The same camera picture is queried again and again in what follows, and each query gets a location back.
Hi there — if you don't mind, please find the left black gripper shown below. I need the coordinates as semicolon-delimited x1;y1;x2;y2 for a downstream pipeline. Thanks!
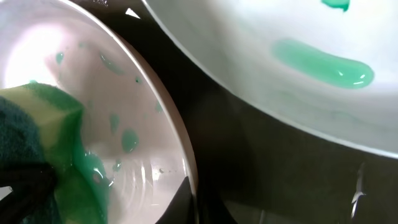
1;163;59;224

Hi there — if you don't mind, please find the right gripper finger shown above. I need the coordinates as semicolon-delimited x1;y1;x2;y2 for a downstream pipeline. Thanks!
156;177;195;224

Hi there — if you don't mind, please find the green yellow sponge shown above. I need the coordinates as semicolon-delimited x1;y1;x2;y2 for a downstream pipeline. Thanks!
1;82;109;223

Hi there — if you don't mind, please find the white plate bottom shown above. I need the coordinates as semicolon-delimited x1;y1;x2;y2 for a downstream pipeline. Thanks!
1;0;198;223

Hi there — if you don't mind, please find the white plate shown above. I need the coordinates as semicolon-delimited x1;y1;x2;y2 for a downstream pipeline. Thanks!
1;0;198;223
144;0;397;158

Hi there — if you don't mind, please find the white plate top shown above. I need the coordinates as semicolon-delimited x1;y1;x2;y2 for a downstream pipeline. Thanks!
144;0;397;158

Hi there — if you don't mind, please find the large dark serving tray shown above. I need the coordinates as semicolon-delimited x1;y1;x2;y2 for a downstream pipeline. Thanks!
75;0;397;223

